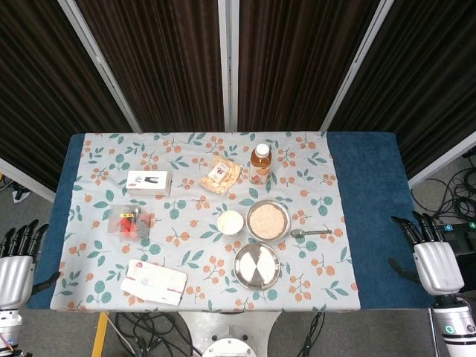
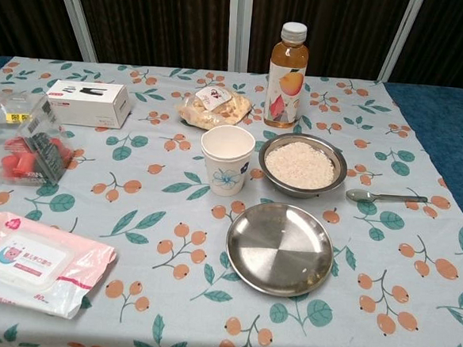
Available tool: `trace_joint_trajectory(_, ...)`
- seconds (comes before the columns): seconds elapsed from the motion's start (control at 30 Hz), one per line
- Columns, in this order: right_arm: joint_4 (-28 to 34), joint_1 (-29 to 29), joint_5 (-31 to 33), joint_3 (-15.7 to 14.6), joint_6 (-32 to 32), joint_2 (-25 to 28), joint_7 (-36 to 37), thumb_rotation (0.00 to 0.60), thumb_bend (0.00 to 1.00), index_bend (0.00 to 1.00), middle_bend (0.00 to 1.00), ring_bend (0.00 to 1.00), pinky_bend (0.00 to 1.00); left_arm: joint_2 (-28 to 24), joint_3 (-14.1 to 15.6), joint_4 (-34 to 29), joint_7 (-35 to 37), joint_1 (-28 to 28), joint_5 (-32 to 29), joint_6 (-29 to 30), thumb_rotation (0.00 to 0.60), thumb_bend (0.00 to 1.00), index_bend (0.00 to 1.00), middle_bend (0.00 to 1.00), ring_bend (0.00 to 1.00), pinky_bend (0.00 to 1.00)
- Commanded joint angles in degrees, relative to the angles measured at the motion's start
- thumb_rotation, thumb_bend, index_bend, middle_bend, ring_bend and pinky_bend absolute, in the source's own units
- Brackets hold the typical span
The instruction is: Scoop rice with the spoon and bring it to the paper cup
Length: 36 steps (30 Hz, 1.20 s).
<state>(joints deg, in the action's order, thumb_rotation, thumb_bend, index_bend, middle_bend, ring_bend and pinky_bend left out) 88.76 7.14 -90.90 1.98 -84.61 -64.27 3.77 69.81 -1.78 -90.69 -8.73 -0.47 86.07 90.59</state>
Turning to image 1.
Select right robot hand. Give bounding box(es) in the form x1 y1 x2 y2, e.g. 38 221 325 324
387 210 466 297

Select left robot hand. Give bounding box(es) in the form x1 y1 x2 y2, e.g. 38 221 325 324
0 219 61 309

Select metal spoon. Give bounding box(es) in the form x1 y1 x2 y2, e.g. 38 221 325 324
289 228 333 239

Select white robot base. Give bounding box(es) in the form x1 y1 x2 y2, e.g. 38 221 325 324
177 310 283 357

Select metal bowl with grains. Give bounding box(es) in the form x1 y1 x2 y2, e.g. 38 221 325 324
245 199 292 241

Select white paper cup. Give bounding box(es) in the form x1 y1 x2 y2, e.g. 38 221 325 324
216 210 245 237

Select blue table cover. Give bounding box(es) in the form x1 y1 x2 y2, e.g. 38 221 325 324
26 131 436 310

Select yellow floor tape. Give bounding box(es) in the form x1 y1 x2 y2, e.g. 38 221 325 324
91 311 110 357

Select clear bag with red items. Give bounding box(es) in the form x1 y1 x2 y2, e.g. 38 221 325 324
106 205 155 239

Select white tissue pack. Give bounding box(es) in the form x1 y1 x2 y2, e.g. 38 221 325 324
119 259 189 306

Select white cardboard box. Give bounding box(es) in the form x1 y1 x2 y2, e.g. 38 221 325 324
125 170 173 196

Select floral tablecloth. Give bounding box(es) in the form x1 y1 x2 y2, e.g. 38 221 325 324
49 131 361 312

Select empty metal plate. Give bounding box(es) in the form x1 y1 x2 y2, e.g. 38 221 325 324
233 242 281 291

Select orange drink bottle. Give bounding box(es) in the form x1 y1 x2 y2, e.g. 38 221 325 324
248 143 271 186

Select snack bag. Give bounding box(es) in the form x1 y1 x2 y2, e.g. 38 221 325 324
197 155 244 196

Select black floor cables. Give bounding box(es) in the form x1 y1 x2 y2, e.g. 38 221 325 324
109 310 202 357

